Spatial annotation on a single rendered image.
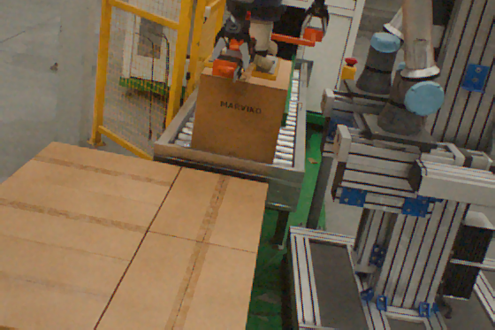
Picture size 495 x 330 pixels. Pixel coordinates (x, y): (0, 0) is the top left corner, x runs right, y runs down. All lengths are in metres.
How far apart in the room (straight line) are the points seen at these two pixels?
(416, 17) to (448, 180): 0.55
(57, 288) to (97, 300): 0.12
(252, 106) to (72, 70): 1.25
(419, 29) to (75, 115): 2.27
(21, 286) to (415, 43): 1.36
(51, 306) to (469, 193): 1.33
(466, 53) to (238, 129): 1.05
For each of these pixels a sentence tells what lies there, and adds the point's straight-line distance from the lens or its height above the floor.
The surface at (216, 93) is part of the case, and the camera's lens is 2.66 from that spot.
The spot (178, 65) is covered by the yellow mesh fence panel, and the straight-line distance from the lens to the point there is 3.36.
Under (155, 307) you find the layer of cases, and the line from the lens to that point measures 1.78.
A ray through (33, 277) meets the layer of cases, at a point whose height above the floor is 0.54.
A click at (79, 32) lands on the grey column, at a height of 0.88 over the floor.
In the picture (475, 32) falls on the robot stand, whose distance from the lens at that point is 2.24.
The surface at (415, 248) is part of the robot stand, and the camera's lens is 2.49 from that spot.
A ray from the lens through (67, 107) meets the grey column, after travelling 3.58.
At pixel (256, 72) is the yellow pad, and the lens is 2.29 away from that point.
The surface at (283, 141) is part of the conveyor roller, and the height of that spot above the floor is 0.53.
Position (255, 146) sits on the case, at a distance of 2.71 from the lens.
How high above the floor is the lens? 1.63
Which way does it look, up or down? 21 degrees down
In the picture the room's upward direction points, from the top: 10 degrees clockwise
